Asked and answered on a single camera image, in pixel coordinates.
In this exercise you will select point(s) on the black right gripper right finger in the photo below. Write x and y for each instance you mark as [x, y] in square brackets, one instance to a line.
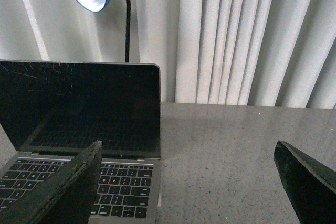
[309, 185]

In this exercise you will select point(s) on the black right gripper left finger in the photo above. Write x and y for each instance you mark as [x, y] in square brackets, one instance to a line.
[66, 197]

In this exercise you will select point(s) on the grey laptop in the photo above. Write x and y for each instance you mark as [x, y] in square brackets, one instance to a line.
[52, 111]

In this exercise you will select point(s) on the white curtain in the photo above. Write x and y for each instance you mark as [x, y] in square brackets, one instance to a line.
[238, 52]

